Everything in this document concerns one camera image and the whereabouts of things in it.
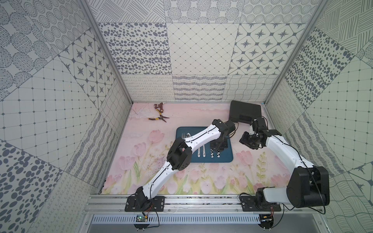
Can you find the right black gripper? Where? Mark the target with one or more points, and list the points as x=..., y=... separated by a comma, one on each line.
x=244, y=140

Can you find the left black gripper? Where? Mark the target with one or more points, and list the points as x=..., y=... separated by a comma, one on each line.
x=217, y=144

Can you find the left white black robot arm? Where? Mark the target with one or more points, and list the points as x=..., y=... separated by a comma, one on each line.
x=180, y=155

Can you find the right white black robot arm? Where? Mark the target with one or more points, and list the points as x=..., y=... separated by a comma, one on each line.
x=308, y=185

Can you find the teal plastic tray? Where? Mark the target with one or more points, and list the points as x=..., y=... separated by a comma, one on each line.
x=226, y=156

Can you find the black plastic case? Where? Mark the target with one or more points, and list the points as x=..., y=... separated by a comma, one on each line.
x=244, y=112

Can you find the floral pink table mat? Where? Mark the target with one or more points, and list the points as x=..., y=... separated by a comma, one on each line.
x=145, y=143

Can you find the right black controller board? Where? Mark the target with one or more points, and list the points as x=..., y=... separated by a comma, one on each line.
x=266, y=222

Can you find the left green circuit board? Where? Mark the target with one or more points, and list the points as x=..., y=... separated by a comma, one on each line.
x=141, y=222

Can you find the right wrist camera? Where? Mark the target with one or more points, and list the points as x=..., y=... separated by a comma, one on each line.
x=259, y=124

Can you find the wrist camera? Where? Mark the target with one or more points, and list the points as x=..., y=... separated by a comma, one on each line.
x=259, y=124
x=231, y=128

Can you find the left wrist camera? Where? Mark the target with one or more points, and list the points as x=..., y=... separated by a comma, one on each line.
x=231, y=128

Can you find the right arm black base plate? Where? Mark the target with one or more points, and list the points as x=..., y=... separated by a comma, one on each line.
x=253, y=204

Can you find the yellow black handled pliers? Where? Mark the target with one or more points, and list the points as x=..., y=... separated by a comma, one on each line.
x=160, y=117

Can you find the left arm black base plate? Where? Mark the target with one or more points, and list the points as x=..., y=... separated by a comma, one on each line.
x=155, y=204

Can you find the aluminium mounting rail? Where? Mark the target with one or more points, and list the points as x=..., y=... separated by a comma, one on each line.
x=168, y=204

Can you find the white slotted cable duct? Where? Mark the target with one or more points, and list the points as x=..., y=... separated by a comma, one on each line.
x=178, y=219

